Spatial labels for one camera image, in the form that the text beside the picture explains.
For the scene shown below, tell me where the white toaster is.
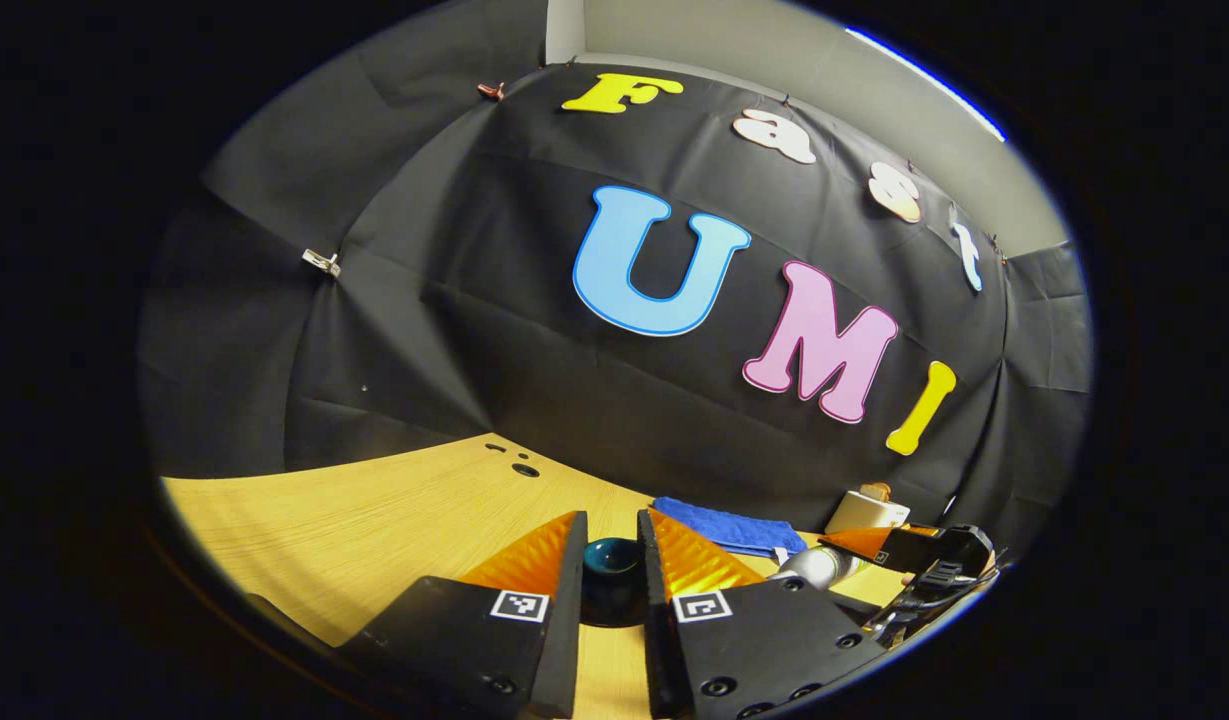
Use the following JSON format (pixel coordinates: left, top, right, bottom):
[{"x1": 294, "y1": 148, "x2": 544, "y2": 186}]
[{"x1": 825, "y1": 489, "x2": 912, "y2": 534}]

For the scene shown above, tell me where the silver green water bottle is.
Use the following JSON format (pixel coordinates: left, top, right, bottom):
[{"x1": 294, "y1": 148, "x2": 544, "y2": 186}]
[{"x1": 769, "y1": 545, "x2": 872, "y2": 593}]

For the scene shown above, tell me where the teal teacup lid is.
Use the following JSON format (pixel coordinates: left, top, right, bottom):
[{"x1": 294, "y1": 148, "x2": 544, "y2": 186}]
[{"x1": 579, "y1": 537, "x2": 650, "y2": 629}]

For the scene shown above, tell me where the black backdrop cloth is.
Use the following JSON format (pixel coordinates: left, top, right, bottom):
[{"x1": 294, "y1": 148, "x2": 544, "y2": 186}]
[{"x1": 137, "y1": 2, "x2": 1095, "y2": 566}]

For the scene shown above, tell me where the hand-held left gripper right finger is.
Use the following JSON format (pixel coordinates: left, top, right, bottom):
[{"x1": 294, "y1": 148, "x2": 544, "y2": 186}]
[{"x1": 636, "y1": 508, "x2": 887, "y2": 719}]

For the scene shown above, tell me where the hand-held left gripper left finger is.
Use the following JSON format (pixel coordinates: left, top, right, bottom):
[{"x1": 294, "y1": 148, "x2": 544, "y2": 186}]
[{"x1": 344, "y1": 510, "x2": 590, "y2": 719}]

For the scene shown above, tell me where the folded blue towel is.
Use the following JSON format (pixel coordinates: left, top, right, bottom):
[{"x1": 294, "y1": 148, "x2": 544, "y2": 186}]
[{"x1": 652, "y1": 497, "x2": 808, "y2": 558}]

